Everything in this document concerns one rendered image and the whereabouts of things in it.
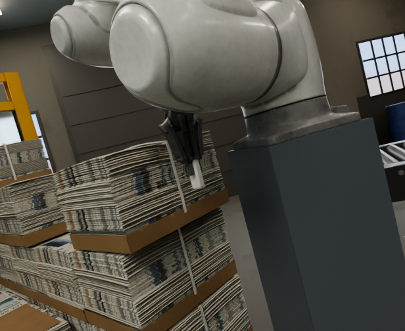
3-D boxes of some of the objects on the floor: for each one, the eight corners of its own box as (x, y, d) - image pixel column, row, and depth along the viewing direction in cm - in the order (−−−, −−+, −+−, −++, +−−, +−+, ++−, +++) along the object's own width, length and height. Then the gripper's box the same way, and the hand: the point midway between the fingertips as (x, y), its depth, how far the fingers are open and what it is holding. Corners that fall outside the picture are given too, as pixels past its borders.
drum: (409, 142, 611) (400, 101, 605) (434, 140, 559) (425, 96, 553) (386, 148, 599) (377, 108, 593) (411, 147, 547) (402, 102, 541)
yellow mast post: (81, 322, 227) (4, 71, 213) (75, 320, 233) (0, 76, 220) (92, 314, 233) (18, 71, 220) (87, 312, 239) (14, 76, 226)
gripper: (181, 94, 81) (205, 182, 83) (142, 98, 72) (169, 198, 73) (202, 85, 76) (227, 179, 78) (162, 88, 66) (191, 195, 68)
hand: (195, 174), depth 75 cm, fingers closed
